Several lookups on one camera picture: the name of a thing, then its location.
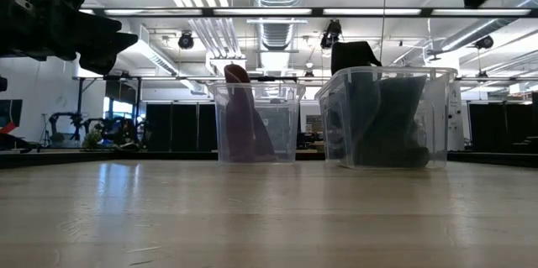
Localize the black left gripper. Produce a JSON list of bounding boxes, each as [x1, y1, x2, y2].
[[0, 0, 140, 76]]

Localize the maroon knit hat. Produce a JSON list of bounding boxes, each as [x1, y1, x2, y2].
[[223, 64, 278, 164]]

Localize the dark green cap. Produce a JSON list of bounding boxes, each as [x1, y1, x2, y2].
[[355, 75, 430, 169]]

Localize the black robot rig in room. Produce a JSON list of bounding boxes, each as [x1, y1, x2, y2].
[[46, 111, 146, 151]]

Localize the green potted plant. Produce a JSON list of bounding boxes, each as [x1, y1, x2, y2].
[[82, 128, 104, 150]]

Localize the black partition panels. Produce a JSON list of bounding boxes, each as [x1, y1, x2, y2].
[[468, 102, 538, 154], [145, 102, 218, 152]]

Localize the white column cabinet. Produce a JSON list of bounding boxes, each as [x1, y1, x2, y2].
[[446, 81, 466, 152]]

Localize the clear plastic bin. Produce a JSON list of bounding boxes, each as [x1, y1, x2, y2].
[[207, 81, 307, 166], [314, 66, 459, 171]]

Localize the black ceiling-hung camera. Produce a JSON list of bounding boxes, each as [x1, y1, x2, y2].
[[177, 31, 195, 50], [319, 18, 343, 50], [474, 34, 495, 50]]

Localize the dark wall monitor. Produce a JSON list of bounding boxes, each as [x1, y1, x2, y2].
[[0, 98, 24, 129]]

